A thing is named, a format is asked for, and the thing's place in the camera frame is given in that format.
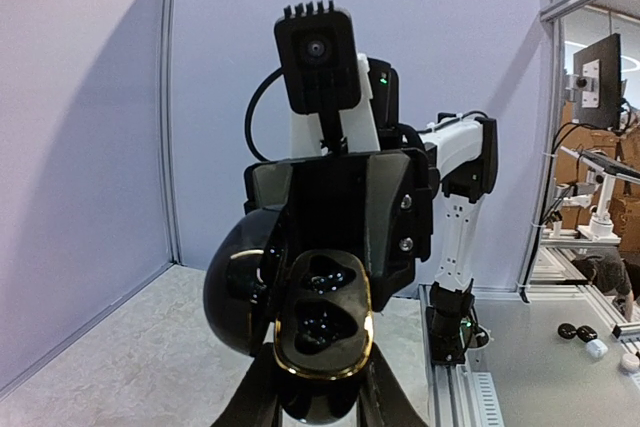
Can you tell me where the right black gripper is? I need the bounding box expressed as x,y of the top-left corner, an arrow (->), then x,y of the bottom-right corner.
245,148 -> 439,312

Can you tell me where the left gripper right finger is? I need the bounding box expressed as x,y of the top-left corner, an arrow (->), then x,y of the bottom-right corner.
357,346 -> 428,427

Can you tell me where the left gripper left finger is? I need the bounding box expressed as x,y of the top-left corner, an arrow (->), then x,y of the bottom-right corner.
212,343 -> 280,427

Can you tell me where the black earbud charging case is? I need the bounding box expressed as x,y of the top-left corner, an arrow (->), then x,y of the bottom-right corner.
203,212 -> 373,425

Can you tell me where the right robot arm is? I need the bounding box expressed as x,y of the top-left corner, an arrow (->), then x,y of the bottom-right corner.
245,111 -> 498,336

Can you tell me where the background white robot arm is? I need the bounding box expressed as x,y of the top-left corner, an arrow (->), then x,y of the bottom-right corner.
543,146 -> 639,246

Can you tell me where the black earbud case background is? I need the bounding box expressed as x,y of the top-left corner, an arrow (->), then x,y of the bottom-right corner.
557,323 -> 577,340

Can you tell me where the small white case background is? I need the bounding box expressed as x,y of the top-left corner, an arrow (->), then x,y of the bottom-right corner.
585,339 -> 608,359

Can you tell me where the white round case background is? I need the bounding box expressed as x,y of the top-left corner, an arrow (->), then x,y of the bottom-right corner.
619,353 -> 640,374

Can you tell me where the person in background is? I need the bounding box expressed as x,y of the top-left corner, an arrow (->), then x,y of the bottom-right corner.
571,246 -> 639,322

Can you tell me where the black monitor background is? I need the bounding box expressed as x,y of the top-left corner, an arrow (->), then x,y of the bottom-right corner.
572,33 -> 622,130

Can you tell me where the aluminium front rail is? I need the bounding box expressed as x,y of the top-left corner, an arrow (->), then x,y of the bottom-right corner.
418,285 -> 505,427

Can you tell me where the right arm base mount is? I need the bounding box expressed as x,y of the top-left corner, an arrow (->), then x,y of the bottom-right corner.
425,283 -> 491,366

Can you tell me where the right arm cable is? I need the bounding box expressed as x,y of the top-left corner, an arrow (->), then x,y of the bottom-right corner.
243,69 -> 286,162

